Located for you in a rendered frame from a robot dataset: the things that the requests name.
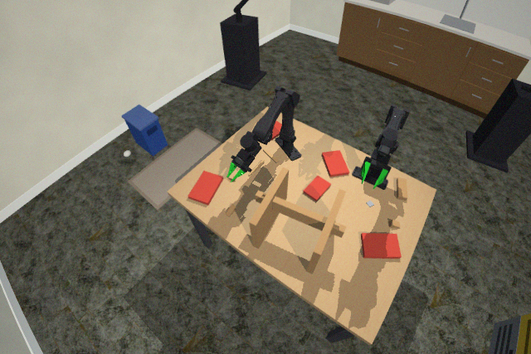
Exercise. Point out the tan wooden rail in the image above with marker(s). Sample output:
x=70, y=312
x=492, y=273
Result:
x=300, y=214

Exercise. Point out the tan wooden board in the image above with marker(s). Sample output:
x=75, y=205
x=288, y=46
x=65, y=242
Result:
x=264, y=216
x=325, y=232

